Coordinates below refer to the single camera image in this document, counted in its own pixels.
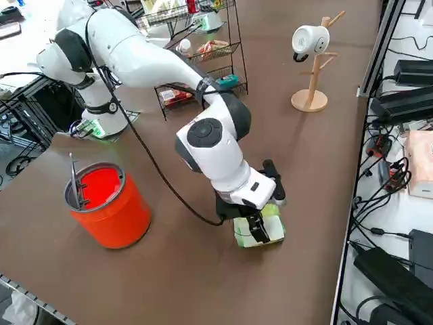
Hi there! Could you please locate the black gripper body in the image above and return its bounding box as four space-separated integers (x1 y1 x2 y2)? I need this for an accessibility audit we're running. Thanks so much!
215 194 254 223

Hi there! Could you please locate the green tissue pack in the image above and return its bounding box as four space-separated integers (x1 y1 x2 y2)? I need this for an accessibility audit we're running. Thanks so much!
233 202 287 250

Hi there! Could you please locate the orange round bin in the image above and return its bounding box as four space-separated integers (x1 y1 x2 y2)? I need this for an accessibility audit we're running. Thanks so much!
64 152 152 251

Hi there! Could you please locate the pink tissue box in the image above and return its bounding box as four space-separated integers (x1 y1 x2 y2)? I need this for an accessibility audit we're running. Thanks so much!
405 130 433 200

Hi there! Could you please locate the red biscuit packet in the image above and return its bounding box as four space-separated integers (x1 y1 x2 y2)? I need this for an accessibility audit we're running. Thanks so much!
159 87 194 107

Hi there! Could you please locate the teal snack packet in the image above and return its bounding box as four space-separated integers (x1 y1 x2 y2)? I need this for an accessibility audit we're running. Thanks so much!
216 74 240 91

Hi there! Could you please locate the large black power adapter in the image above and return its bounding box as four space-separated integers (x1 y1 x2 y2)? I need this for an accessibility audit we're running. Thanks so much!
352 246 433 325

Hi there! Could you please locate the wooden mug tree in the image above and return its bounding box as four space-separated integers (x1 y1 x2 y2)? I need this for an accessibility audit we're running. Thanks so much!
290 10 346 112

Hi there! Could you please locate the red black power plug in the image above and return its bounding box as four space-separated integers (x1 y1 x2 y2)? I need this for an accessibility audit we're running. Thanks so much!
378 160 413 194
365 133 394 159

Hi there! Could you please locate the beige snack packet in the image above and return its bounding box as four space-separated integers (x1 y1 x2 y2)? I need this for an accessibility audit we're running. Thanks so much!
197 39 231 60

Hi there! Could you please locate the small white bottle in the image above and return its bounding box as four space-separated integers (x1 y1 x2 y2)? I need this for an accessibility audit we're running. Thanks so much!
175 38 193 58

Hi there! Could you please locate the white mug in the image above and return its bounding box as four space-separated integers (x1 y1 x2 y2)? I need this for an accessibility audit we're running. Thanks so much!
291 24 332 64

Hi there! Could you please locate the long white package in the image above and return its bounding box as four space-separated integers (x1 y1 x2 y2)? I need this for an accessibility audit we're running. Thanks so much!
140 0 179 16

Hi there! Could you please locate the aluminium table edge profile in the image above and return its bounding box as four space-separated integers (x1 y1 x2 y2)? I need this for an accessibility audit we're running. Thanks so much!
0 273 76 325

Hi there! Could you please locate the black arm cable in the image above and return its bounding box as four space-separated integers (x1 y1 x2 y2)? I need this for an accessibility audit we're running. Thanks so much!
84 13 227 227

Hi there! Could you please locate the black wire shelf rack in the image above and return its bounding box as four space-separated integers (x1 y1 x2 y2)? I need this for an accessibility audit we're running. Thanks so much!
135 0 250 122

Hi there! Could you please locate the black aluminium frame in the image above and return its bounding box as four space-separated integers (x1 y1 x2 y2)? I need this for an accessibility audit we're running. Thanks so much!
0 72 85 153

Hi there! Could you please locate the aluminium rail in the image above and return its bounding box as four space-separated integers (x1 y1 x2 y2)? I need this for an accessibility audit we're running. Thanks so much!
356 0 407 100

